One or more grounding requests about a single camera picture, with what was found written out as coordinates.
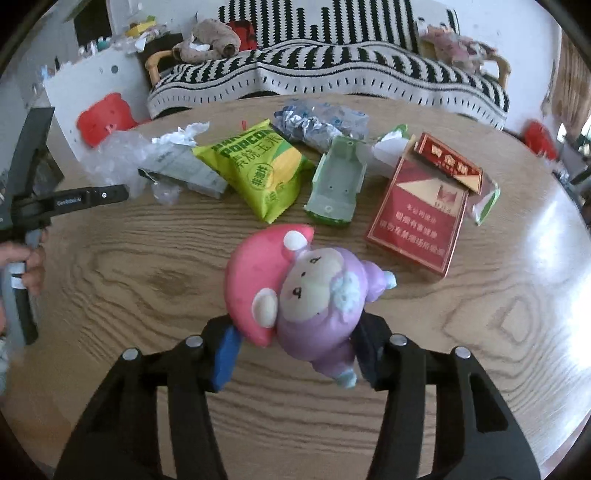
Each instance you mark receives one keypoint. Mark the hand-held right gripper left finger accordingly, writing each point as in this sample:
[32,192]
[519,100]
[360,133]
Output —
[225,357]

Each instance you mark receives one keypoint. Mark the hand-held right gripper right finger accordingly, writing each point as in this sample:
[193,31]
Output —
[371,367]

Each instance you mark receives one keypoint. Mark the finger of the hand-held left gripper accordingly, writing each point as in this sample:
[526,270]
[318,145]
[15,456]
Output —
[92,196]

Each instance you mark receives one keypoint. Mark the clear plastic wrap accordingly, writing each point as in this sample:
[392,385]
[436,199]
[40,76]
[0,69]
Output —
[115,159]

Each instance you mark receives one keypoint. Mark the pink purple monkey plush toy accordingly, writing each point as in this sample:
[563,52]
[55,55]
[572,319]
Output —
[318,295]

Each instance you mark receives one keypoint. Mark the clear plastic blister packet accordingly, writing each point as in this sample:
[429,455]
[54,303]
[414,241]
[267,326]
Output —
[314,122]

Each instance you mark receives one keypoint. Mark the person's left hand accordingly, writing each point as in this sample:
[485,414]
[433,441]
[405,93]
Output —
[32,272]

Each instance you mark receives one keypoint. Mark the red plastic stool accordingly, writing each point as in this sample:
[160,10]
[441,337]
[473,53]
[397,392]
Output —
[104,117]

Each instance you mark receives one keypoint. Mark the grey white cardboard packet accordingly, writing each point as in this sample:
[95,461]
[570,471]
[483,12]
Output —
[184,170]

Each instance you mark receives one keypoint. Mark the crumpled white paper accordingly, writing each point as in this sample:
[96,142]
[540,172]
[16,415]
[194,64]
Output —
[180,136]

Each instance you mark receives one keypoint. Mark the white perforated panel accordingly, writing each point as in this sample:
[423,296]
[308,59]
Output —
[120,74]

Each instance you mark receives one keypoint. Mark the large red cigarette carton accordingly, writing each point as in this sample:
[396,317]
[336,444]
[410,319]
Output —
[415,217]

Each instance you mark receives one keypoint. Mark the yellow paper packet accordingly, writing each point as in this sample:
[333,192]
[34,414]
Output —
[138,28]

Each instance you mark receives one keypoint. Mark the yellow green snack bag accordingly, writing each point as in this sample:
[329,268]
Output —
[258,170]

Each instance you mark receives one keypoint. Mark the brown plush toy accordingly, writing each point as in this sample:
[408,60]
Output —
[207,39]

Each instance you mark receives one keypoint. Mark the clear green plastic wrapper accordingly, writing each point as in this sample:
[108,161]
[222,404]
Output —
[485,201]

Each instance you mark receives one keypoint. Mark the white green paper wrapper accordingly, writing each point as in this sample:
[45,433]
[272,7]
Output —
[390,150]

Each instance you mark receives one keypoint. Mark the small red cigarette box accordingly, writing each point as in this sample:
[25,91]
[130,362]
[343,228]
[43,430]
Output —
[445,161]

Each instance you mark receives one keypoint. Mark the red cloth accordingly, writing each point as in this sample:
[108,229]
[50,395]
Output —
[247,32]

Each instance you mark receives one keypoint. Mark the black white striped blanket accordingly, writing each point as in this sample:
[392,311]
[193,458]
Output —
[323,60]

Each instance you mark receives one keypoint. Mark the red plastic bag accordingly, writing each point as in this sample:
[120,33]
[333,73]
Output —
[538,138]

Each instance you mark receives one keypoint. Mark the dark wooden chair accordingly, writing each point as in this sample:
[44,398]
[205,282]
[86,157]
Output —
[575,157]

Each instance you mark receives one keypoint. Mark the pink floral cushion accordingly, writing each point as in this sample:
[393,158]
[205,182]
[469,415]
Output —
[443,44]

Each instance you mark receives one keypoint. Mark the beige patterned curtain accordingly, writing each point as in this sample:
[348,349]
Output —
[575,74]

